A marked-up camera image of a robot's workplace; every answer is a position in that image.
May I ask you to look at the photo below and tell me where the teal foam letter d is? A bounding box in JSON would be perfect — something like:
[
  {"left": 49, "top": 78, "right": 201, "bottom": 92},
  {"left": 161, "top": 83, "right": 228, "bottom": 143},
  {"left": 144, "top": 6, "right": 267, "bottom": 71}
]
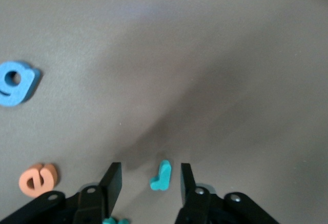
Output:
[{"left": 102, "top": 216, "right": 130, "bottom": 224}]

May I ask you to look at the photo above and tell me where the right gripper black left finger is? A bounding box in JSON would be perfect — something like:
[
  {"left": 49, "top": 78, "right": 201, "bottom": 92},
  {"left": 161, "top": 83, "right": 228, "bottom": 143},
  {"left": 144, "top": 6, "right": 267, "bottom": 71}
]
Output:
[{"left": 0, "top": 162, "right": 122, "bottom": 224}]

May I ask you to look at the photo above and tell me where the blue foam letter g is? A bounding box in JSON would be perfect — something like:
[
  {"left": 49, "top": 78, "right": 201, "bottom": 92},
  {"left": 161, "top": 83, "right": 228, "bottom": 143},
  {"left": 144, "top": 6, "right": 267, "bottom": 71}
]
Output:
[{"left": 0, "top": 60, "right": 41, "bottom": 107}]

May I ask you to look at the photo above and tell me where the teal foam letter r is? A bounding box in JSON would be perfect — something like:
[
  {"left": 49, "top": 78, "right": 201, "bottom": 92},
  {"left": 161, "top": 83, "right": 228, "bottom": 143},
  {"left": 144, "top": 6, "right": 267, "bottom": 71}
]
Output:
[{"left": 150, "top": 159, "right": 172, "bottom": 191}]

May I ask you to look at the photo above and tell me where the orange foam letter e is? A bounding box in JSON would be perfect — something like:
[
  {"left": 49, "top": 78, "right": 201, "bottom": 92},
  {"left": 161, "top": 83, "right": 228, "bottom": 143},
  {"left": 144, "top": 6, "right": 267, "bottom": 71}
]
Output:
[{"left": 18, "top": 163, "right": 58, "bottom": 198}]

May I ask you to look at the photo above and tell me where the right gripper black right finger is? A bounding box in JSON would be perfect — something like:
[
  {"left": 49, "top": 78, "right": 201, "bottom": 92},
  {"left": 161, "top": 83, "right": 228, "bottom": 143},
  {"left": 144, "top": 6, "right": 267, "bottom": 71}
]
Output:
[{"left": 174, "top": 162, "right": 280, "bottom": 224}]

